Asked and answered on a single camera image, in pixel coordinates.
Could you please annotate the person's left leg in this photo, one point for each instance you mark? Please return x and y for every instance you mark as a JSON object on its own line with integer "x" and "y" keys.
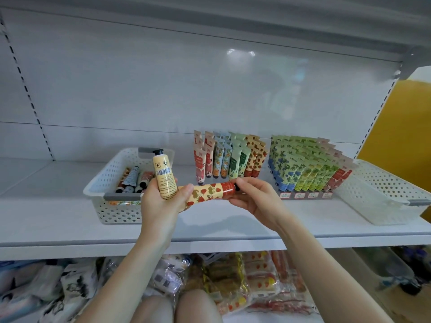
{"x": 155, "y": 311}

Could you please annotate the pile of snack packets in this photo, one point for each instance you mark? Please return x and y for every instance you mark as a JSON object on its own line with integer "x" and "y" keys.
{"x": 256, "y": 276}

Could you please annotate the person's leg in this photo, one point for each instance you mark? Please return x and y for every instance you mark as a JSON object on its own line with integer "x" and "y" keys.
{"x": 155, "y": 311}
{"x": 200, "y": 307}

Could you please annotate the yellow brown hand cream tube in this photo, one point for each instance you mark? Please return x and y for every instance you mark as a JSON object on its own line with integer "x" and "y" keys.
{"x": 164, "y": 175}

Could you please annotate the person's right forearm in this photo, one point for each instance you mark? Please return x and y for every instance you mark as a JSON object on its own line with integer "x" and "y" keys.
{"x": 330, "y": 279}

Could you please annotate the person's left forearm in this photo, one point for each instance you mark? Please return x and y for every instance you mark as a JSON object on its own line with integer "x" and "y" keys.
{"x": 121, "y": 282}

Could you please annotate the person's left hand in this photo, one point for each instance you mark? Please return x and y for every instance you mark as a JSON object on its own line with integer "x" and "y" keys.
{"x": 158, "y": 215}

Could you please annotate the white perforated plastic basket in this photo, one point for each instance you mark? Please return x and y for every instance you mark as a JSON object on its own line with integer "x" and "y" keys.
{"x": 384, "y": 195}
{"x": 101, "y": 212}

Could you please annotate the row of hand cream tubes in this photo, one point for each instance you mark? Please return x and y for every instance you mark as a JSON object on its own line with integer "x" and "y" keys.
{"x": 303, "y": 164}

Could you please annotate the pile of pale hand cream tubes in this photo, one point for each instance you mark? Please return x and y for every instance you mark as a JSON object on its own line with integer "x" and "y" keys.
{"x": 131, "y": 178}

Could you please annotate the orange sunflower hand cream tube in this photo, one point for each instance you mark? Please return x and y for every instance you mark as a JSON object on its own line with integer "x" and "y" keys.
{"x": 209, "y": 191}

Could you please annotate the clear divider tray with labels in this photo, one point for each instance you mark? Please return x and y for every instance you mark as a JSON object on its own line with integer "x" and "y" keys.
{"x": 300, "y": 195}

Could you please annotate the person's right leg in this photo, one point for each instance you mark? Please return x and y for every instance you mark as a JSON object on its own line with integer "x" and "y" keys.
{"x": 200, "y": 307}

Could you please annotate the person's right hand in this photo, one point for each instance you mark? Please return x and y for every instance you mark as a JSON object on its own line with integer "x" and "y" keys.
{"x": 262, "y": 202}

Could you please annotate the white metal shelf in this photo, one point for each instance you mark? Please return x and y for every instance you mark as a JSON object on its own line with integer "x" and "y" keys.
{"x": 54, "y": 228}

